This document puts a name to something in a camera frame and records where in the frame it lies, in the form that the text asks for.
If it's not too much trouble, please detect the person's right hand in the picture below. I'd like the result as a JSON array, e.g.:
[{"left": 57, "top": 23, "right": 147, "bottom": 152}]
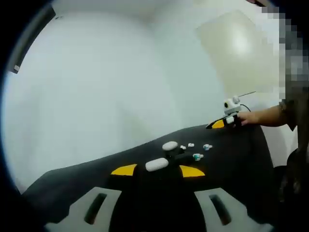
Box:
[{"left": 236, "top": 112, "right": 257, "bottom": 127}]

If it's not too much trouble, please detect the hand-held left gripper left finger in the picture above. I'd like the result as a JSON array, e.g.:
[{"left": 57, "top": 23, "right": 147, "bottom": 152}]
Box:
[{"left": 44, "top": 163, "right": 138, "bottom": 232}]

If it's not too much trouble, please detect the white oblong charging case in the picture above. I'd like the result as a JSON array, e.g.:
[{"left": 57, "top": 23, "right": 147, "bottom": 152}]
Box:
[{"left": 145, "top": 157, "right": 169, "bottom": 173}]

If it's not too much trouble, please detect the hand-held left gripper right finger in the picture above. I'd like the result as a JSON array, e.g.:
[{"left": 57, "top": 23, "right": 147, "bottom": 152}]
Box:
[{"left": 180, "top": 165, "right": 275, "bottom": 232}]

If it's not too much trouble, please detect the beige wall panel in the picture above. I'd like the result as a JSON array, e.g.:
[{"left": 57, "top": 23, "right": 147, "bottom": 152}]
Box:
[{"left": 195, "top": 9, "right": 286, "bottom": 100}]

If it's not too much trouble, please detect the black table mat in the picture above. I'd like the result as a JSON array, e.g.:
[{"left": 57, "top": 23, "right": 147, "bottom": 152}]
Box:
[{"left": 23, "top": 123, "right": 275, "bottom": 232}]

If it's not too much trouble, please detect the black wall monitor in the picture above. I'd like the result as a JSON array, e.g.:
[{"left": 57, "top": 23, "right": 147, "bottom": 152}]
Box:
[{"left": 13, "top": 4, "right": 56, "bottom": 74}]

